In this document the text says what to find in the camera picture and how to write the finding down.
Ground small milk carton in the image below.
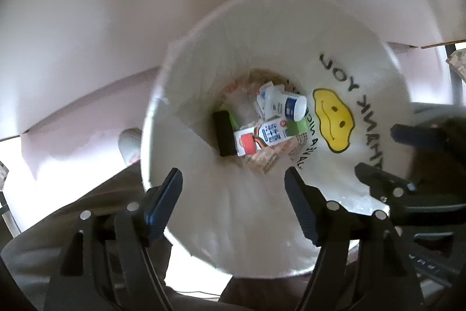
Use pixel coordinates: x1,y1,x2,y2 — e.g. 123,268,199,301
233,115,292,157

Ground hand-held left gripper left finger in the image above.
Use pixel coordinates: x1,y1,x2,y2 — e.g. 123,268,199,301
44,167,184,311

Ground white printed medicine box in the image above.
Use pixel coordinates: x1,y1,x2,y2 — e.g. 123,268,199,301
255,81,287,115

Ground black rectangular block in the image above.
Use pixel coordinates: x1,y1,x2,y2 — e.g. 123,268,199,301
213,109,238,157

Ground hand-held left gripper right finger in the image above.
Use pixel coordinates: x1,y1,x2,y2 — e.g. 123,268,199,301
283,167,426,311

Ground person's grey shoe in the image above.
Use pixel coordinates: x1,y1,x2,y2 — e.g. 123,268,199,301
118,128,145,166

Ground person's brown pants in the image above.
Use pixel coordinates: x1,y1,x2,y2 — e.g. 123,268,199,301
0,161,328,311

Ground white smiley trash bag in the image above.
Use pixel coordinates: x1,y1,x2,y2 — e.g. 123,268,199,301
140,0,418,280

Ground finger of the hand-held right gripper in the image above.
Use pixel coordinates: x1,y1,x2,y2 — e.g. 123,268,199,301
389,123,459,156
354,162,419,208

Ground white bottle with black cap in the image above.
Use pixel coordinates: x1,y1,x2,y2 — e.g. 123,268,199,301
264,90,308,122

